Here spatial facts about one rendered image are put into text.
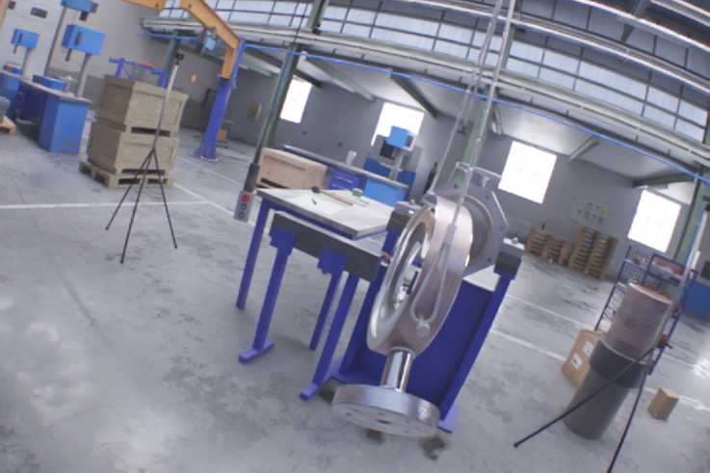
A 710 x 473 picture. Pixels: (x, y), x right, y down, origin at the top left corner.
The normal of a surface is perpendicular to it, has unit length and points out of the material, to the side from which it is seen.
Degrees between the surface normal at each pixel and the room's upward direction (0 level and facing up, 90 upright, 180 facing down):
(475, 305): 90
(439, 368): 90
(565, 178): 90
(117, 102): 90
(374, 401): 45
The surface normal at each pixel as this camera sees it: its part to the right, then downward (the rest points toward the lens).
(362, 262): -0.37, 0.03
